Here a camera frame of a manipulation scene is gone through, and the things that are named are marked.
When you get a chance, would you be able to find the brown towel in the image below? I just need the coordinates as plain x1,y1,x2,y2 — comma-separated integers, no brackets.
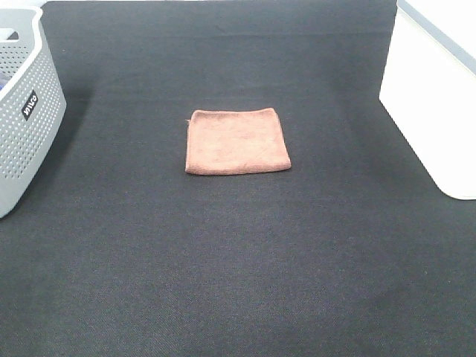
185,108,292,176

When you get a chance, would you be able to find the black table mat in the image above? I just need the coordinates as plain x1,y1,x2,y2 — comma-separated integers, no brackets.
1,1,475,356

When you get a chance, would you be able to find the white storage box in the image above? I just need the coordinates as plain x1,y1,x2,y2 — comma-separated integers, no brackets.
379,1,475,200

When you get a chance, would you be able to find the grey perforated laundry basket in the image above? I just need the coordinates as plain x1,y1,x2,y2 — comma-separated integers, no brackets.
1,4,66,216

